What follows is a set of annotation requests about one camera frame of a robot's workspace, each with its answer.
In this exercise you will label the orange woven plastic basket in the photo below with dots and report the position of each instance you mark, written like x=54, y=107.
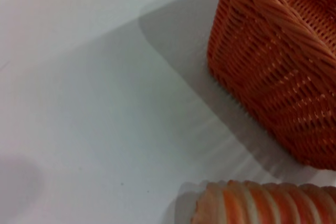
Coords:
x=267, y=77

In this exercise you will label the orange striped ridged bread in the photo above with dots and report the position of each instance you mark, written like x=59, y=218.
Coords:
x=252, y=205

